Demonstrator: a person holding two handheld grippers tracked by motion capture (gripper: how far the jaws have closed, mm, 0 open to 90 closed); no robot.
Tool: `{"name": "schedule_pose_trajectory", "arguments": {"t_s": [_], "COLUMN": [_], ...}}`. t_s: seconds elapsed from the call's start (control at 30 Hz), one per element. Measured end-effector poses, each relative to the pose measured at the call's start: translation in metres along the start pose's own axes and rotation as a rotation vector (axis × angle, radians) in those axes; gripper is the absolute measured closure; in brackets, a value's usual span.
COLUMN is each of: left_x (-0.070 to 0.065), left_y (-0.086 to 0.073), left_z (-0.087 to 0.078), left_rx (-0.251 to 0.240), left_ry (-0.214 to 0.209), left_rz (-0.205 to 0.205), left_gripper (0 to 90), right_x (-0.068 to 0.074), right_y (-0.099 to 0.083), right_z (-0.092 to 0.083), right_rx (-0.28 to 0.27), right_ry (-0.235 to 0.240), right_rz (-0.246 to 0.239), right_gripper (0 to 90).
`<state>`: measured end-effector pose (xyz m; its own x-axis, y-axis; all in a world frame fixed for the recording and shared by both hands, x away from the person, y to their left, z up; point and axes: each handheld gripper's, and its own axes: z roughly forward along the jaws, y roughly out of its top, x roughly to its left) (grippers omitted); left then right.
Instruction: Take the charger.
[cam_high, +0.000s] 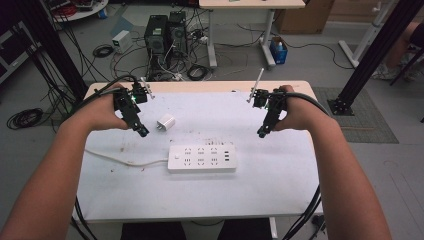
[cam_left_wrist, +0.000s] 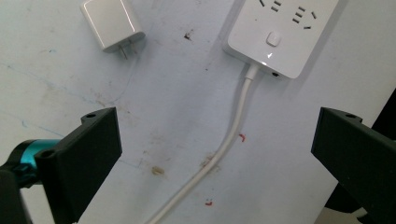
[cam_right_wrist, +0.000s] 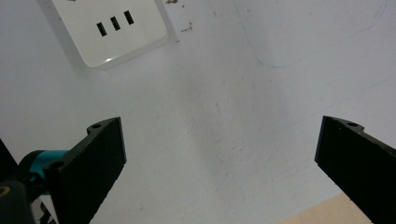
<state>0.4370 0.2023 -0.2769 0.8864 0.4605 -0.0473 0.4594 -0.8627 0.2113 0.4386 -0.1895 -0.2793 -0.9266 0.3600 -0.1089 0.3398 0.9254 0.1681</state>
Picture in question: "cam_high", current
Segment white table leg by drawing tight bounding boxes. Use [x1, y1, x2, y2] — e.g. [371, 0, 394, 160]
[269, 217, 279, 240]

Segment white table mat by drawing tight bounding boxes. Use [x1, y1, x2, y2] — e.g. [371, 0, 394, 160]
[75, 90, 324, 222]

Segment white metal stand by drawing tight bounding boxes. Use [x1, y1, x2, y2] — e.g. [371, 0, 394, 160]
[338, 0, 398, 69]

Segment small white box device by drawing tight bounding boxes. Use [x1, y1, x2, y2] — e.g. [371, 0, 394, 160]
[111, 29, 134, 54]

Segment white charger adapter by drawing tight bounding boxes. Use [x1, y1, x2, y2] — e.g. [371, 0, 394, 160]
[156, 113, 177, 132]

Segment blue box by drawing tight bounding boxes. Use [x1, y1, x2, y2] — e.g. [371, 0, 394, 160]
[269, 36, 289, 66]

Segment black equipment rack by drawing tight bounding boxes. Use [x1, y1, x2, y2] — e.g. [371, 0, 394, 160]
[0, 20, 43, 85]

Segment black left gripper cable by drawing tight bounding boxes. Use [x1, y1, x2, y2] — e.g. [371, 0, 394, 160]
[69, 75, 139, 113]

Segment round white table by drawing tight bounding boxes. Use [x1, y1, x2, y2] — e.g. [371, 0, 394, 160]
[43, 0, 110, 23]

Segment black plug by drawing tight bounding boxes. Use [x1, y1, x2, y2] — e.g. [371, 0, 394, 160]
[311, 214, 326, 230]

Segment white power strip cable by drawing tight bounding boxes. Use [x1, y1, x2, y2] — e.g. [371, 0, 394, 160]
[84, 148, 170, 168]

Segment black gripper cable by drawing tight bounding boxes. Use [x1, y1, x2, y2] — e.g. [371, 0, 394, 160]
[285, 91, 331, 116]
[69, 75, 139, 113]

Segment beige desk with white legs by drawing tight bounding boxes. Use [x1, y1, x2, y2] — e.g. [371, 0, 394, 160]
[198, 0, 307, 71]

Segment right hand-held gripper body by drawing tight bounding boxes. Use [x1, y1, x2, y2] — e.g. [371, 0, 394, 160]
[247, 68, 288, 128]

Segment grey floor mat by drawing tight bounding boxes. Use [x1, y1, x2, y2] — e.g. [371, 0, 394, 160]
[311, 86, 400, 145]

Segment person's left hand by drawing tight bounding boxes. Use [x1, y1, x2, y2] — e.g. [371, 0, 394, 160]
[73, 83, 130, 132]

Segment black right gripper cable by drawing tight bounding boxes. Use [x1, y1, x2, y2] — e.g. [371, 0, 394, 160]
[285, 91, 331, 116]

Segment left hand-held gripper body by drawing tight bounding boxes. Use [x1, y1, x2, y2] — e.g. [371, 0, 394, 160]
[112, 78, 156, 130]

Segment black computer tower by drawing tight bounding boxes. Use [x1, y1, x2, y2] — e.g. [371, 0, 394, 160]
[167, 10, 189, 60]
[143, 14, 169, 72]

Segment coiled black cable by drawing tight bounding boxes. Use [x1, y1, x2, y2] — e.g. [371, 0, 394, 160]
[92, 44, 115, 59]
[186, 63, 210, 82]
[6, 107, 45, 131]

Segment cardboard box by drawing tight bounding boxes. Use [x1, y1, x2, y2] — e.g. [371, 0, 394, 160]
[273, 0, 336, 35]

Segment person's right hand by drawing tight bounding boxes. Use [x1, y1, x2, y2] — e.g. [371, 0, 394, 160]
[274, 84, 330, 132]

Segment black metal stand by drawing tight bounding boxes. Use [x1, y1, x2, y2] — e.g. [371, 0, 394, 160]
[16, 0, 90, 101]
[327, 0, 424, 117]

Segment black cables under table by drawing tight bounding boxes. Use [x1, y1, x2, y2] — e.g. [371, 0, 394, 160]
[282, 184, 324, 240]
[70, 195, 98, 240]

